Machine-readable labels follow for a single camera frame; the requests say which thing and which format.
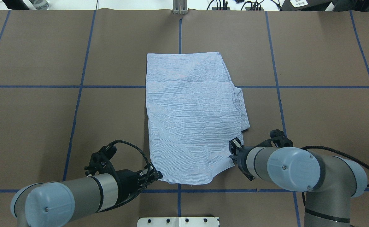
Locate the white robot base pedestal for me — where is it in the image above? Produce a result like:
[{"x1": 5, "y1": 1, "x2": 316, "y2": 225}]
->
[{"x1": 137, "y1": 217, "x2": 220, "y2": 227}]

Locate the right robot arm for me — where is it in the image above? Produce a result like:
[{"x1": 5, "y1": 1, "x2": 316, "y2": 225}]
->
[{"x1": 229, "y1": 138, "x2": 368, "y2": 227}]

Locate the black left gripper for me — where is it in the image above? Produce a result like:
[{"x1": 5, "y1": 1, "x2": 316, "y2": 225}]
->
[{"x1": 117, "y1": 162, "x2": 163, "y2": 205}]

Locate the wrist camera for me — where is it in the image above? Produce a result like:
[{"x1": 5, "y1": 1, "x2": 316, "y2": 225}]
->
[
  {"x1": 269, "y1": 129, "x2": 294, "y2": 148},
  {"x1": 85, "y1": 145, "x2": 117, "y2": 177}
]

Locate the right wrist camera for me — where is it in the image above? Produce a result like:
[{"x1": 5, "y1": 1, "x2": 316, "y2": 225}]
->
[{"x1": 269, "y1": 129, "x2": 294, "y2": 148}]

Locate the aluminium frame post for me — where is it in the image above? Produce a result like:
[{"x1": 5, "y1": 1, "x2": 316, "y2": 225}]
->
[{"x1": 173, "y1": 0, "x2": 188, "y2": 15}]

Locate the blue striped button shirt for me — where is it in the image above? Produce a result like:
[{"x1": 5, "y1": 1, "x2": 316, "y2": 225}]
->
[{"x1": 146, "y1": 52, "x2": 250, "y2": 185}]

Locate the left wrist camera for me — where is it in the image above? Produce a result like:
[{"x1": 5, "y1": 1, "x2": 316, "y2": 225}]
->
[{"x1": 85, "y1": 145, "x2": 117, "y2": 177}]

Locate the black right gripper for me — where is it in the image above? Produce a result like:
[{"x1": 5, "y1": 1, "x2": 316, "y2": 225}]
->
[{"x1": 229, "y1": 138, "x2": 255, "y2": 181}]

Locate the clear water bottle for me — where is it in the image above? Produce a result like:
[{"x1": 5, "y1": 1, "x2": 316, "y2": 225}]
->
[{"x1": 30, "y1": 0, "x2": 49, "y2": 10}]

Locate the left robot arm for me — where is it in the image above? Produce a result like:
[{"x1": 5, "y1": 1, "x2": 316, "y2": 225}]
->
[{"x1": 10, "y1": 163, "x2": 163, "y2": 227}]

